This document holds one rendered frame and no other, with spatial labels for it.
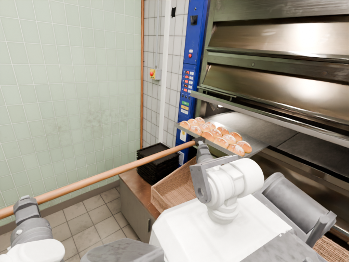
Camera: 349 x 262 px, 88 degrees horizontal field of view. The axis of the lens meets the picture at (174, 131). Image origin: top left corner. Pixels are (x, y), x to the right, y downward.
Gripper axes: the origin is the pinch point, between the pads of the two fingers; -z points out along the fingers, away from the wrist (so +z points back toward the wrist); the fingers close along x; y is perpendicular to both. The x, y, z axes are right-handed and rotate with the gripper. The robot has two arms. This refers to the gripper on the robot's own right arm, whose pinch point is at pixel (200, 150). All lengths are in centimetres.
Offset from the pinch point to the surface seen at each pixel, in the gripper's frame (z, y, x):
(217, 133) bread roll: -17.4, -15.5, 2.6
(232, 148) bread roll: 1.3, -18.0, 2.2
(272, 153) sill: -3.9, -47.4, -3.5
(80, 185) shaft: 28, 53, 1
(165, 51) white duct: -94, 17, 48
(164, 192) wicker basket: -31, 15, -58
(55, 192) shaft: 33, 60, 1
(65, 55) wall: -88, 100, 38
